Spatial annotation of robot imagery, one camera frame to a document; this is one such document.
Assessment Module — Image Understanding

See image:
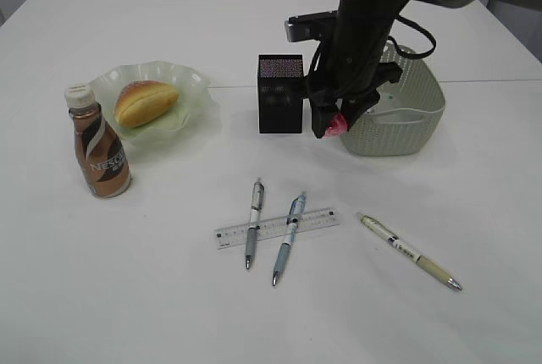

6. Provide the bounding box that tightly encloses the blue grey pen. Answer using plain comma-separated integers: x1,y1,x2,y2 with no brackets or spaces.
272,191,307,286

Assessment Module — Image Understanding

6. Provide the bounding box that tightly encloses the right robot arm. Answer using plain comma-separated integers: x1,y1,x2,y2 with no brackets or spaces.
285,0,541,138

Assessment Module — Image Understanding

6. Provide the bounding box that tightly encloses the brown coffee drink bottle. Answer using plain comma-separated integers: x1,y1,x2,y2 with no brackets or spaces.
64,84,131,198

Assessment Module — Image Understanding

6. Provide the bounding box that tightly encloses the clear plastic ruler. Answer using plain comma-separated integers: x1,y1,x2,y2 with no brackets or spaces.
213,207,340,250

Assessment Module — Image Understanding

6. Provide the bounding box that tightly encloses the grey grip pen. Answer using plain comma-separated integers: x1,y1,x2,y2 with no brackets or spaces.
245,178,264,270

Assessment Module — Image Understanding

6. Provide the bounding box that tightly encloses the pale green plastic basket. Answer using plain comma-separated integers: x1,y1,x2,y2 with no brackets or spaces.
340,42,445,157

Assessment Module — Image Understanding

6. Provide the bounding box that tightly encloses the yellow bread loaf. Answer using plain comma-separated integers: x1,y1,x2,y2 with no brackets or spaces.
113,80,180,128

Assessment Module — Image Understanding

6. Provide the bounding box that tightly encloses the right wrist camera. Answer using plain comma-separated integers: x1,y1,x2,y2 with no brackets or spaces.
285,10,338,42

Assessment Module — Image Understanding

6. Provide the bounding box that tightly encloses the pale green glass plate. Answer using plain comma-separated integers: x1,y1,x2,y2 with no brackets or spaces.
90,61,213,146

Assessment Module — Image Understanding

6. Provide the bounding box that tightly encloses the black covered right gripper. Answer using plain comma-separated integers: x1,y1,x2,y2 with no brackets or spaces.
303,0,402,139

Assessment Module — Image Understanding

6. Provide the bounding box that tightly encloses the black mesh pen holder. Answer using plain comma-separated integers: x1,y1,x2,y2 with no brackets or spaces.
257,54,305,134

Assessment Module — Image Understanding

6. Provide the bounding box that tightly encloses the pink pencil sharpener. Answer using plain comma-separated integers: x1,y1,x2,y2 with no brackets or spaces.
324,113,348,138

